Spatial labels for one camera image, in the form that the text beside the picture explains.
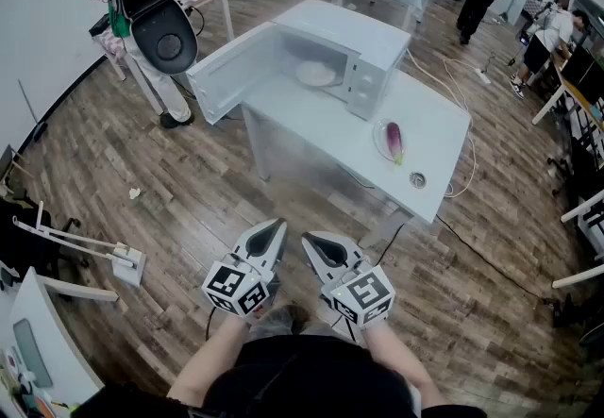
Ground person's grey trousers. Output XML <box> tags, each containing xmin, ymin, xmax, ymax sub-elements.
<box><xmin>247</xmin><ymin>302</ymin><xmax>364</xmax><ymax>349</ymax></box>

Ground person's right forearm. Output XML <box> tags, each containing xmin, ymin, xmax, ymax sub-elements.
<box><xmin>362</xmin><ymin>319</ymin><xmax>449</xmax><ymax>408</ymax></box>

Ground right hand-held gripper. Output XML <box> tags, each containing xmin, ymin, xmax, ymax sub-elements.
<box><xmin>301</xmin><ymin>230</ymin><xmax>396</xmax><ymax>328</ymax></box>

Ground white cable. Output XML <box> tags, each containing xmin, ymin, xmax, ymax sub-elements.
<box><xmin>405</xmin><ymin>47</ymin><xmax>480</xmax><ymax>199</ymax></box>

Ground white desk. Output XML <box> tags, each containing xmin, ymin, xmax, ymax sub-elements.
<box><xmin>0</xmin><ymin>264</ymin><xmax>119</xmax><ymax>418</ymax></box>

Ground white microwave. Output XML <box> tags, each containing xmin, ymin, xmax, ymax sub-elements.
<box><xmin>185</xmin><ymin>0</ymin><xmax>412</xmax><ymax>126</ymax></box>

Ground person's left forearm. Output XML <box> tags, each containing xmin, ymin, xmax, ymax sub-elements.
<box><xmin>167</xmin><ymin>311</ymin><xmax>251</xmax><ymax>401</ymax></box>

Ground person's black shirt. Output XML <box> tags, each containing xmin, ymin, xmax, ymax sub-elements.
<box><xmin>70</xmin><ymin>333</ymin><xmax>492</xmax><ymax>418</ymax></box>

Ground white floor stand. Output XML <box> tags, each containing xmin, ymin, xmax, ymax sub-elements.
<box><xmin>11</xmin><ymin>201</ymin><xmax>147</xmax><ymax>289</ymax></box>

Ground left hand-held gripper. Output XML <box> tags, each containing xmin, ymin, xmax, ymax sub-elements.
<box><xmin>201</xmin><ymin>217</ymin><xmax>289</xmax><ymax>319</ymax></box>

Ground black mesh chair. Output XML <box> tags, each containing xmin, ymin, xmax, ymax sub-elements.
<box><xmin>0</xmin><ymin>196</ymin><xmax>91</xmax><ymax>285</ymax></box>

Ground white bowl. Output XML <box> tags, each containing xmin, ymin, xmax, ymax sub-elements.
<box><xmin>295</xmin><ymin>59</ymin><xmax>339</xmax><ymax>87</ymax></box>

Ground black floor cable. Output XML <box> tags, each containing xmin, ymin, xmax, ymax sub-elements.
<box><xmin>433</xmin><ymin>212</ymin><xmax>558</xmax><ymax>304</ymax></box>

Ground purple eggplant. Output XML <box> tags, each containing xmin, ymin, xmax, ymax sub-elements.
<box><xmin>385</xmin><ymin>122</ymin><xmax>406</xmax><ymax>167</ymax></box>

